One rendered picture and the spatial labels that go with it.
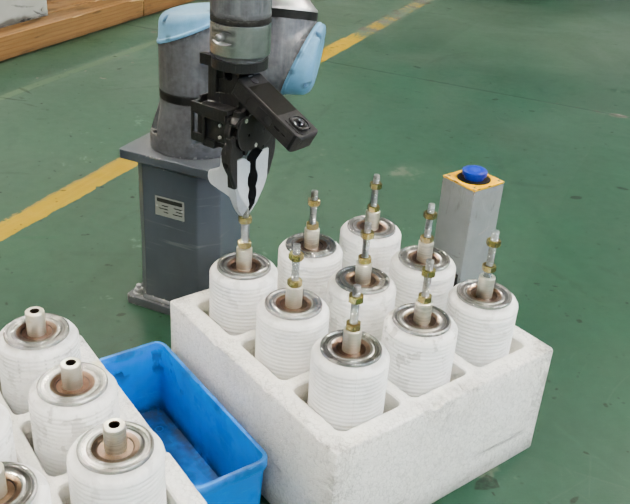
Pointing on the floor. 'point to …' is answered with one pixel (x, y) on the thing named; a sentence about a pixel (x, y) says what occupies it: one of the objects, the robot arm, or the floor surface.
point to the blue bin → (191, 424)
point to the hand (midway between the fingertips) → (249, 206)
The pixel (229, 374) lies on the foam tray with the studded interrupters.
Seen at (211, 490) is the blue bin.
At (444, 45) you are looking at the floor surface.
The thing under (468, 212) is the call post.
